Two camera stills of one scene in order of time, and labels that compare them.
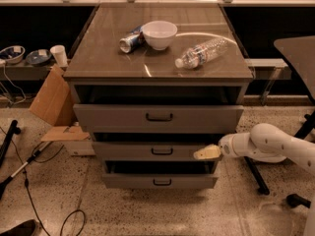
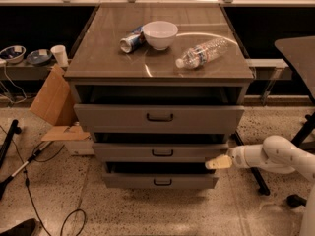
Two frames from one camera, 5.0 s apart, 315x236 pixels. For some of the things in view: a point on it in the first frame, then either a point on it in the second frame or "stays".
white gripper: x=226 y=147 to x=238 y=157
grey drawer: x=150 y=150 stays
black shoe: x=25 y=228 stays
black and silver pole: x=4 y=183 stays
